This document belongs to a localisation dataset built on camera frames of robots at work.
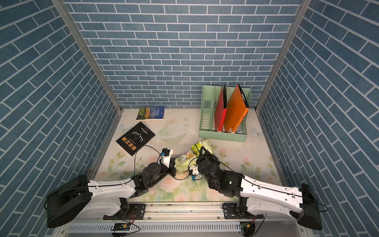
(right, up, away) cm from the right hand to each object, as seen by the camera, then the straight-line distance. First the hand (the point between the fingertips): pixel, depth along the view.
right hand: (207, 145), depth 70 cm
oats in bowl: (-14, -19, +10) cm, 25 cm away
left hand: (-12, -9, +8) cm, 17 cm away
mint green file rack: (+5, +30, +33) cm, 45 cm away
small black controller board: (-42, -41, +2) cm, 59 cm away
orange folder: (+20, +20, +20) cm, 35 cm away
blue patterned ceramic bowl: (-11, -14, +5) cm, 18 cm away
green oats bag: (-11, -9, 0) cm, 14 cm away
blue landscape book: (-42, +17, +46) cm, 65 cm away
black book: (-46, 0, +28) cm, 54 cm away
